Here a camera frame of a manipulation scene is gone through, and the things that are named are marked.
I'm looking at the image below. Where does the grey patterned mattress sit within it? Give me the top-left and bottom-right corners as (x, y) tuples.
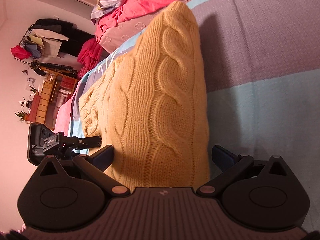
(99, 11), (159, 53)

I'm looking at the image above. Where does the red hat on rack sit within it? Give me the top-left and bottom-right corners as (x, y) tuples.
(10, 46), (32, 60)

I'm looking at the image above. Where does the mustard cable knit cardigan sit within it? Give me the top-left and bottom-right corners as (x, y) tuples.
(79, 1), (209, 189)

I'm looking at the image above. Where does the dark hanging clothes pile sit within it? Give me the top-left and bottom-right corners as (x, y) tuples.
(26, 18), (94, 57)

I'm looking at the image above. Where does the red cloth on floor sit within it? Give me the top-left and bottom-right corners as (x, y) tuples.
(77, 38), (104, 79)

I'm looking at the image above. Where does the orange wooden shelf unit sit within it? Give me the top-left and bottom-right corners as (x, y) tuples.
(28, 68), (78, 130)

